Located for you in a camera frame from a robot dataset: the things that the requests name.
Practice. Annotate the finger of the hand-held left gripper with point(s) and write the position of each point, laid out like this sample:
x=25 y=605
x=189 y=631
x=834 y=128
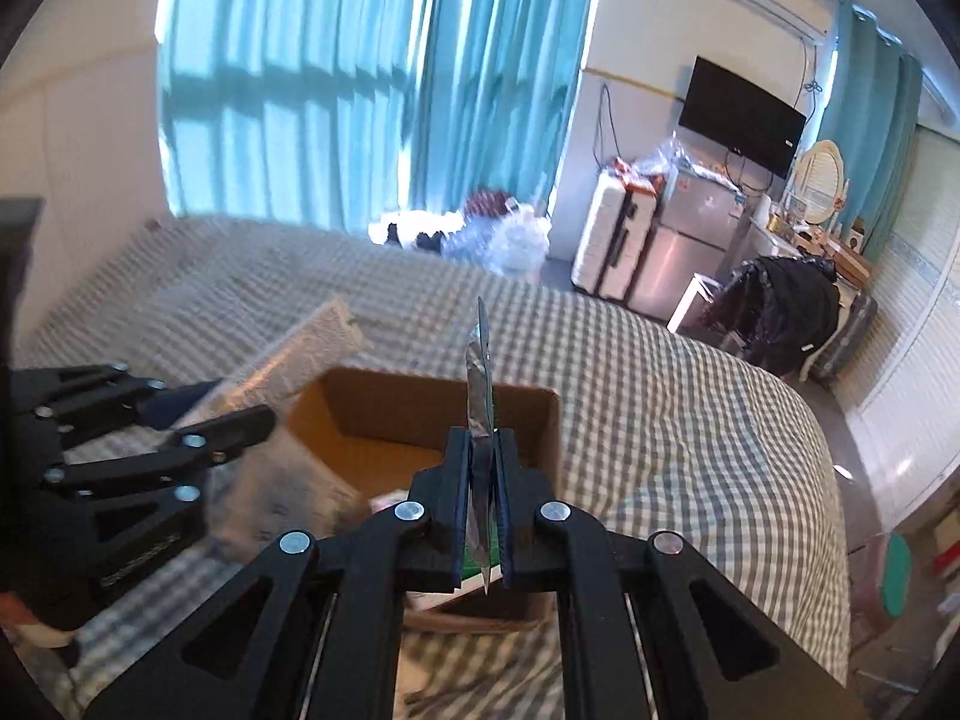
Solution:
x=176 y=405
x=225 y=431

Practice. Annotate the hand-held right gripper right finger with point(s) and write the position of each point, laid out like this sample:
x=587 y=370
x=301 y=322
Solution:
x=505 y=487

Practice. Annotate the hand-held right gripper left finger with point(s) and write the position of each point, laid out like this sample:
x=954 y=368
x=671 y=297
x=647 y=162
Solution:
x=457 y=484

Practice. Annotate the brown cardboard box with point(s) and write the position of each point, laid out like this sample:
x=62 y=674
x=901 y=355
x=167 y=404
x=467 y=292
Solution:
x=420 y=420

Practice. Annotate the silver foil packet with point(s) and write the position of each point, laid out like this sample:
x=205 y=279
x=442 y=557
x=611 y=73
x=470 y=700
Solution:
x=478 y=390

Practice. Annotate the white mesh-pattern packet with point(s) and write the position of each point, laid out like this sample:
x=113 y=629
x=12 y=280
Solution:
x=300 y=352

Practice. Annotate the clear plastic bag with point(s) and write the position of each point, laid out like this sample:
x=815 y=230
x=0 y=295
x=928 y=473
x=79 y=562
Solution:
x=292 y=487

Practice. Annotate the checked bed blanket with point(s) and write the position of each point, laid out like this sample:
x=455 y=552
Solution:
x=637 y=390

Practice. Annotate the pile of clear plastic bags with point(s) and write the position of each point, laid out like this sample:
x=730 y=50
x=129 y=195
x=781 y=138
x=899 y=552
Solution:
x=502 y=240

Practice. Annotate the white side table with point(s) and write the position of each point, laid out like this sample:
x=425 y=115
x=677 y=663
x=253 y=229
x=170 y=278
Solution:
x=686 y=307

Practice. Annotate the black and white plush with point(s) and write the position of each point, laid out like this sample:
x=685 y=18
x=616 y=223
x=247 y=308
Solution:
x=409 y=229

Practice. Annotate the white suitcase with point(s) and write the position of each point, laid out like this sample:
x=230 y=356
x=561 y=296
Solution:
x=611 y=240

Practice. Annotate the silver refrigerator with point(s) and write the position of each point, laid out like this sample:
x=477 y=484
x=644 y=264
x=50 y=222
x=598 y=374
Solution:
x=690 y=247

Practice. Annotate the black jacket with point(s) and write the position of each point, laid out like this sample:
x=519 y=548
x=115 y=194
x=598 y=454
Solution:
x=787 y=307

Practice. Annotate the red and white bag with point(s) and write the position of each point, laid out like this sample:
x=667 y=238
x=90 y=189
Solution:
x=636 y=176

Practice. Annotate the white dressing table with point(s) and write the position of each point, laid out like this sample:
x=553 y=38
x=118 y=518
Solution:
x=780 y=244

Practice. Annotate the teal window curtain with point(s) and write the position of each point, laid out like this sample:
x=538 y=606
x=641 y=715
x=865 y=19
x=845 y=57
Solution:
x=337 y=75

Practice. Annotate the clear plastic bags on refrigerator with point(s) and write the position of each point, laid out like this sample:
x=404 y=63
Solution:
x=686 y=157

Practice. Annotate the grey suitcase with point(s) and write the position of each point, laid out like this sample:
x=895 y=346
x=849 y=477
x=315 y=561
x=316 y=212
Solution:
x=851 y=337

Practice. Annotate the green round stool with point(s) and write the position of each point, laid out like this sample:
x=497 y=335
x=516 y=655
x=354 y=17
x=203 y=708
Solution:
x=904 y=574

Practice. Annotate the white wardrobe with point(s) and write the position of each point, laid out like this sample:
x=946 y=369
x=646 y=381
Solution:
x=915 y=330

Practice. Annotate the oval white mirror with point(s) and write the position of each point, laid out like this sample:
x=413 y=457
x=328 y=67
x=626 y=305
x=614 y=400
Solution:
x=819 y=180

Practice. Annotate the teal narrow curtain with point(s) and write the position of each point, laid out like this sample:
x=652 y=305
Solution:
x=862 y=105

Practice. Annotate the black wall television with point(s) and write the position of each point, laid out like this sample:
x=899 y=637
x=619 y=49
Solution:
x=739 y=116

